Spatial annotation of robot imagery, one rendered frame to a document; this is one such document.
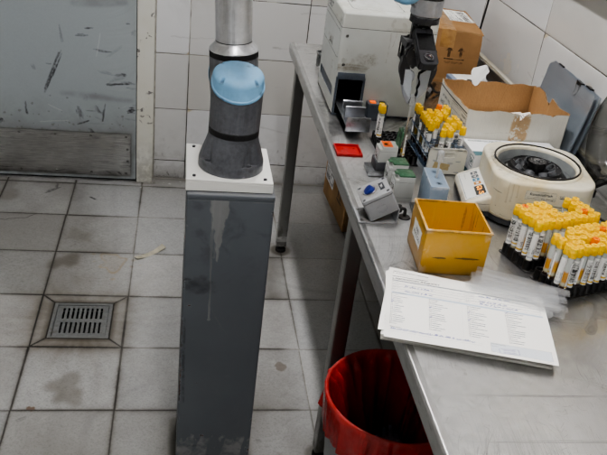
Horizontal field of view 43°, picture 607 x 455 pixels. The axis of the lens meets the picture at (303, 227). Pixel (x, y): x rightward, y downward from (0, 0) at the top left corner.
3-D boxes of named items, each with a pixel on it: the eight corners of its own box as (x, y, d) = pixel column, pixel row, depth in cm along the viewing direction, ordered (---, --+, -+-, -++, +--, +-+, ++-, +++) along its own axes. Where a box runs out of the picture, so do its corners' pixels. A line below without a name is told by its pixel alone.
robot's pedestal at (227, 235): (174, 473, 214) (186, 193, 172) (175, 422, 232) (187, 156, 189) (247, 471, 218) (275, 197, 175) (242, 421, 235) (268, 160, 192)
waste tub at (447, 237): (406, 239, 165) (414, 197, 160) (466, 243, 166) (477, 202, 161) (416, 273, 153) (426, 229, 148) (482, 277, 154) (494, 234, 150)
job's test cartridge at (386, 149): (372, 162, 194) (377, 140, 191) (391, 163, 195) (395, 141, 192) (376, 170, 191) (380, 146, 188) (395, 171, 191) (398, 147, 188)
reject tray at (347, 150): (332, 145, 205) (332, 143, 204) (358, 146, 206) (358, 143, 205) (336, 156, 199) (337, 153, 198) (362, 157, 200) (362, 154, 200)
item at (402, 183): (387, 193, 183) (393, 168, 180) (407, 194, 184) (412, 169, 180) (391, 201, 180) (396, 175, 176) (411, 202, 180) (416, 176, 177)
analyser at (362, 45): (316, 82, 249) (329, -13, 234) (399, 88, 253) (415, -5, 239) (331, 117, 222) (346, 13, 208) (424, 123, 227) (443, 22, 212)
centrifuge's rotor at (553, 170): (491, 169, 189) (499, 142, 185) (554, 176, 189) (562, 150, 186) (504, 198, 175) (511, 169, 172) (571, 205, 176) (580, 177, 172)
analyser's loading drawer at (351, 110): (333, 104, 227) (335, 87, 224) (355, 105, 228) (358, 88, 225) (345, 131, 209) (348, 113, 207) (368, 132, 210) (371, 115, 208)
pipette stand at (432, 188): (408, 205, 179) (416, 166, 174) (438, 208, 179) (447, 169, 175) (415, 227, 170) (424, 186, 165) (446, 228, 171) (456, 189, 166)
